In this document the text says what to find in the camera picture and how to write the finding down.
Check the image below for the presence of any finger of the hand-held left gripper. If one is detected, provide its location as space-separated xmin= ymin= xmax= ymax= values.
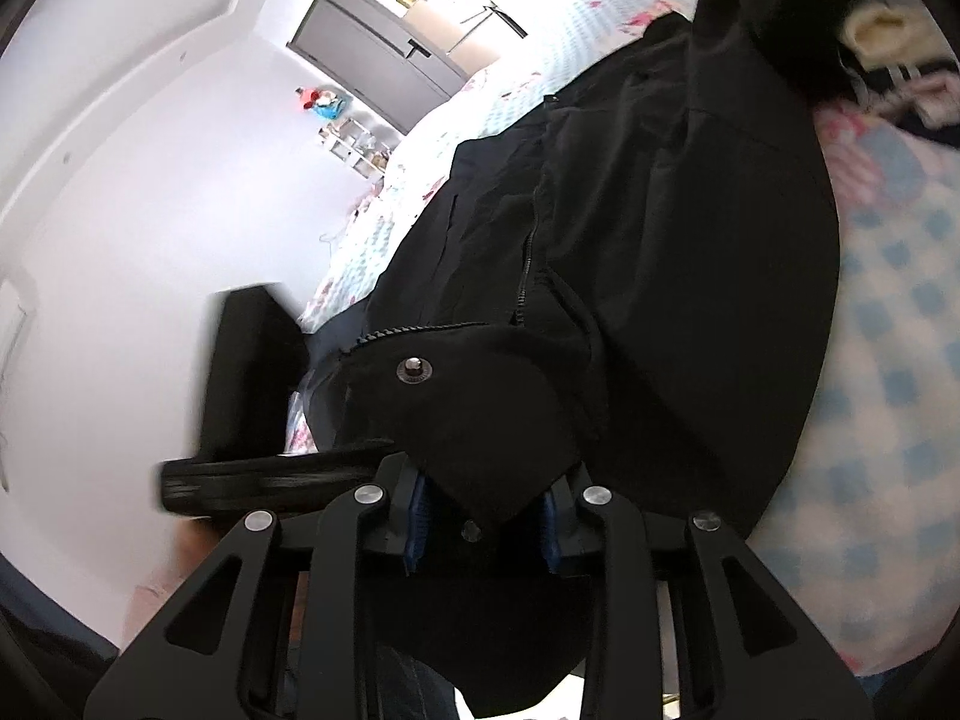
xmin=159 ymin=446 xmax=392 ymax=518

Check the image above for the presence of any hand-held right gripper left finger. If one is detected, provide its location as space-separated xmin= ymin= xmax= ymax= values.
xmin=84 ymin=456 xmax=434 ymax=720

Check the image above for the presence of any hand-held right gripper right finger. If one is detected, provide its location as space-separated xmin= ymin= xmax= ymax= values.
xmin=540 ymin=463 xmax=877 ymax=720

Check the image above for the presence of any black zip jacket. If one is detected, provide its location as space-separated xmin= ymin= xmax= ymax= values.
xmin=300 ymin=0 xmax=901 ymax=720

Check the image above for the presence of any red blue toy figure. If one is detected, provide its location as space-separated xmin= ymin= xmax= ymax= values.
xmin=296 ymin=85 xmax=353 ymax=121

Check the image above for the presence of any grey door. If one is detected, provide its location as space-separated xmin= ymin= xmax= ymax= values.
xmin=289 ymin=0 xmax=470 ymax=136

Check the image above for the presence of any blue checked printed bedsheet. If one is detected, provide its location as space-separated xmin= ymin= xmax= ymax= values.
xmin=285 ymin=0 xmax=960 ymax=680

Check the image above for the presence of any light wooden cabinet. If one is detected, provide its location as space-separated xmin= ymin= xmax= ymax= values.
xmin=390 ymin=0 xmax=526 ymax=76

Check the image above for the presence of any white wall shelf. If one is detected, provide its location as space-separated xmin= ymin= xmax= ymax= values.
xmin=319 ymin=116 xmax=391 ymax=181

